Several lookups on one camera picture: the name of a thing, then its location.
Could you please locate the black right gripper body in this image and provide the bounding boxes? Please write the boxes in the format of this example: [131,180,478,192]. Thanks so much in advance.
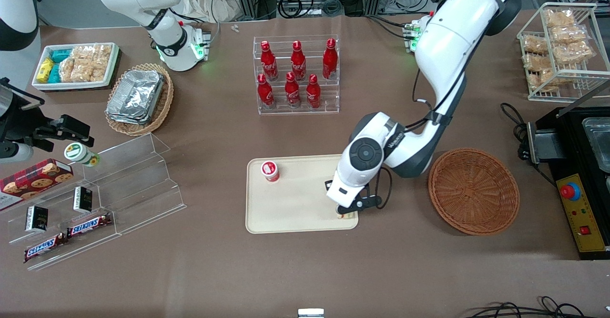
[0,77,54,164]

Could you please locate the beige plastic tray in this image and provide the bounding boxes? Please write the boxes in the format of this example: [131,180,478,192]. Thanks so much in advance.
[245,154,359,235]

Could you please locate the oval light wicker basket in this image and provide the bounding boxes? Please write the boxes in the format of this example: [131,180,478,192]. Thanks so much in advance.
[104,62,175,137]

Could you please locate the round brown wicker basket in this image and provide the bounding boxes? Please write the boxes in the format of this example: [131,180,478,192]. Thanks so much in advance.
[427,147,521,236]

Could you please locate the green lid cup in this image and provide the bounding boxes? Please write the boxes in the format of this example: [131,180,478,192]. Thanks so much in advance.
[64,142,101,168]

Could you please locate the white rectangular snack bin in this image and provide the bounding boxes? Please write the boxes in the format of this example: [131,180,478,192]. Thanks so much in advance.
[31,42,120,92]

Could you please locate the red tartan cookie box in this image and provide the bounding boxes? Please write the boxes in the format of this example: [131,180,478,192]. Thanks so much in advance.
[0,158,75,212]

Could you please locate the clear bag of crackers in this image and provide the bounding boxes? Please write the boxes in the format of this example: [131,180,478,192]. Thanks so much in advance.
[76,61,109,83]
[552,40,594,65]
[93,44,113,64]
[528,69,559,93]
[522,35,549,55]
[522,53,556,71]
[71,45,96,62]
[59,58,80,83]
[550,24,588,45]
[544,9,576,28]

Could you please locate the small black box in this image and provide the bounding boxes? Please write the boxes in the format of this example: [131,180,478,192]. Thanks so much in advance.
[24,205,49,234]
[72,186,94,214]

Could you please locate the yellow snack packet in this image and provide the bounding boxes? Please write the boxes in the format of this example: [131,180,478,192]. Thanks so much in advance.
[37,58,56,84]

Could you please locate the stacked aluminium foil trays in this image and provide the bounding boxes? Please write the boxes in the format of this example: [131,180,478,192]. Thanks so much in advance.
[105,69,165,126]

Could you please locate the clear acrylic stepped shelf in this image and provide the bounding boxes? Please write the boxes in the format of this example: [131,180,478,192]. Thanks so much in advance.
[7,133,188,272]

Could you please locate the red lid yogurt cup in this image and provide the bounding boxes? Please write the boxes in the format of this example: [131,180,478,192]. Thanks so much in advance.
[260,160,281,183]

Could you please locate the clear acrylic bottle rack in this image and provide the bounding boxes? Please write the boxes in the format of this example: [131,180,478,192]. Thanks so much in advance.
[252,35,341,116]

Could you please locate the Snickers chocolate bar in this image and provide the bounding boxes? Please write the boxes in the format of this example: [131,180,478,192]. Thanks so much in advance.
[66,213,114,239]
[23,232,68,264]

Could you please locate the red cola bottle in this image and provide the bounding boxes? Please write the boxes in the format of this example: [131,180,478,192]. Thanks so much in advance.
[305,73,322,110]
[322,38,339,80]
[260,40,279,82]
[285,71,302,109]
[290,40,307,81]
[257,73,275,109]

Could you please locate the white cloth bag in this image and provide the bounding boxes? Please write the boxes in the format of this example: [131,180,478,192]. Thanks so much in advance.
[178,0,240,23]

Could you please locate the red emergency stop button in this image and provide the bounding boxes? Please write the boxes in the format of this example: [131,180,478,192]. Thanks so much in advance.
[560,183,581,202]

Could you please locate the black fryer machine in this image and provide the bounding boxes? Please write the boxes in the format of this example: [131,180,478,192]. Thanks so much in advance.
[534,105,610,261]

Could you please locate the yellow control panel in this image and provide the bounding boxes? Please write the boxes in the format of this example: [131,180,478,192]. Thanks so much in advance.
[556,174,606,254]

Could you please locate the steel fryer pan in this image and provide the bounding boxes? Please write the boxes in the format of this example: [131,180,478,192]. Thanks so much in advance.
[582,116,610,174]

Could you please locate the grey metal bar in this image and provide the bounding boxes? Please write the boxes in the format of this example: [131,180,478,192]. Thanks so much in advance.
[555,68,610,119]

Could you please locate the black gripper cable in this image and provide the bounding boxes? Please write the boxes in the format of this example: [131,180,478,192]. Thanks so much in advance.
[376,164,393,210]

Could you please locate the black power cable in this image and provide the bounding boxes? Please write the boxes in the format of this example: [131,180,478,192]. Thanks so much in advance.
[500,102,557,188]

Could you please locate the black floor cables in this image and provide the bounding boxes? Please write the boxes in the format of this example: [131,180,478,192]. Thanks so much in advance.
[463,296,610,318]

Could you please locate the white wire rack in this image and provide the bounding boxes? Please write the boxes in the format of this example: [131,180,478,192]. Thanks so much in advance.
[517,2,610,103]

